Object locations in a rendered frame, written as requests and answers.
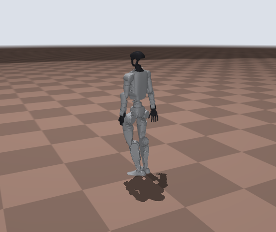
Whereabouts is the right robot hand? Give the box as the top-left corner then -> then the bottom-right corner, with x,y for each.
148,105 -> 158,122

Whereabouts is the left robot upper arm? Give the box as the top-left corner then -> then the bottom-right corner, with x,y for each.
123,72 -> 134,99

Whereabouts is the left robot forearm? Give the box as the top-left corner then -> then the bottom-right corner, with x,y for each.
120,93 -> 128,116

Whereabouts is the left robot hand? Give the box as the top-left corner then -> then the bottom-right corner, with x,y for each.
118,113 -> 126,125

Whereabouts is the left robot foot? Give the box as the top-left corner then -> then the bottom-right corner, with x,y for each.
127,170 -> 146,176

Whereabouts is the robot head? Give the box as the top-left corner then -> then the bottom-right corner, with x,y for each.
130,51 -> 145,72

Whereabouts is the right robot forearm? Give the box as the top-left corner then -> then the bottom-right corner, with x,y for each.
148,91 -> 155,109

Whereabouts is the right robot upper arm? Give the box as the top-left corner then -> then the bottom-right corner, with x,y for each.
146,70 -> 153,94

